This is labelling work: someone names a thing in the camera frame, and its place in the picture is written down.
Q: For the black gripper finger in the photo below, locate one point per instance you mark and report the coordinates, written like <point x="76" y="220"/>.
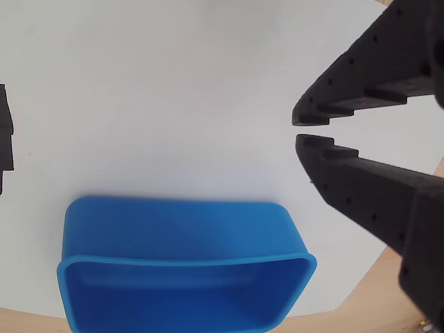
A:
<point x="374" y="187"/>
<point x="378" y="66"/>

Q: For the blue rectangular plastic bin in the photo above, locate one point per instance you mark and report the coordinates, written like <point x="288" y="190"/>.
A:
<point x="173" y="229"/>

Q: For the white table mat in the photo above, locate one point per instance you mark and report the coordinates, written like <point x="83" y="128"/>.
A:
<point x="173" y="86"/>

